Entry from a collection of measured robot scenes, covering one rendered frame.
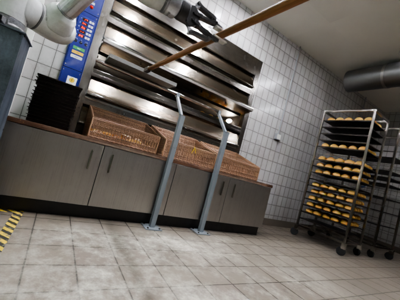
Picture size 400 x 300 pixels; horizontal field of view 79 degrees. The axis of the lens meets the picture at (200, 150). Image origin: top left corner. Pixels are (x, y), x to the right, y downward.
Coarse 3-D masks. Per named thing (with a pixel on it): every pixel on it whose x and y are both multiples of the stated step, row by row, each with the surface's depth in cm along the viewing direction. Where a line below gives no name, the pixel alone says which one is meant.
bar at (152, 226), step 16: (144, 80) 202; (176, 96) 219; (176, 128) 199; (224, 128) 228; (176, 144) 198; (224, 144) 222; (160, 192) 194; (208, 192) 221; (208, 208) 220; (144, 224) 195
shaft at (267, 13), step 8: (288, 0) 69; (296, 0) 67; (304, 0) 66; (272, 8) 74; (280, 8) 72; (288, 8) 71; (256, 16) 80; (264, 16) 77; (272, 16) 76; (240, 24) 87; (248, 24) 84; (224, 32) 95; (232, 32) 92; (192, 48) 118; (200, 48) 115; (176, 56) 135; (160, 64) 157
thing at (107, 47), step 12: (108, 48) 214; (120, 48) 212; (132, 60) 227; (144, 60) 223; (156, 72) 242; (168, 72) 237; (180, 84) 258; (192, 84) 253; (204, 96) 279; (216, 96) 273; (240, 108) 294
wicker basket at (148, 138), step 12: (96, 108) 219; (96, 120) 178; (108, 120) 223; (120, 120) 230; (132, 120) 236; (84, 132) 202; (96, 132) 179; (108, 132) 183; (120, 132) 187; (132, 132) 192; (144, 132) 196; (120, 144) 188; (132, 144) 193; (156, 144) 206
